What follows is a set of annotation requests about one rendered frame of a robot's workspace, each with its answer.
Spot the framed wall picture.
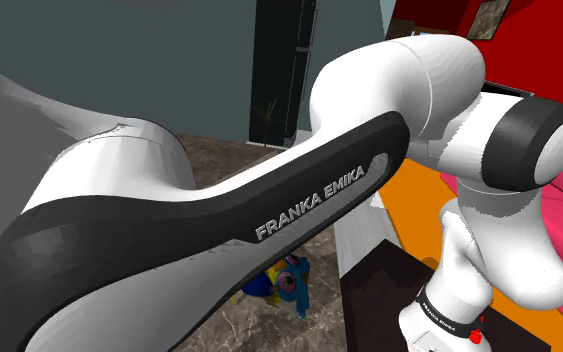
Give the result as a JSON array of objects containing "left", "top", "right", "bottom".
[{"left": 465, "top": 0, "right": 511, "bottom": 42}]

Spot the orange rug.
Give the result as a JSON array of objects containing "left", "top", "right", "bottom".
[{"left": 377, "top": 158, "right": 563, "bottom": 352}]

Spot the small leafy plant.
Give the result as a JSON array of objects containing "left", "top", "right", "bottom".
[{"left": 251, "top": 100, "right": 285, "bottom": 147}]

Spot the blue bird toy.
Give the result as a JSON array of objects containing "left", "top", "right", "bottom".
[{"left": 231, "top": 253, "right": 311, "bottom": 321}]

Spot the black refrigerator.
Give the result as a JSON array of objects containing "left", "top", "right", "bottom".
[{"left": 248, "top": 0, "right": 319, "bottom": 148}]

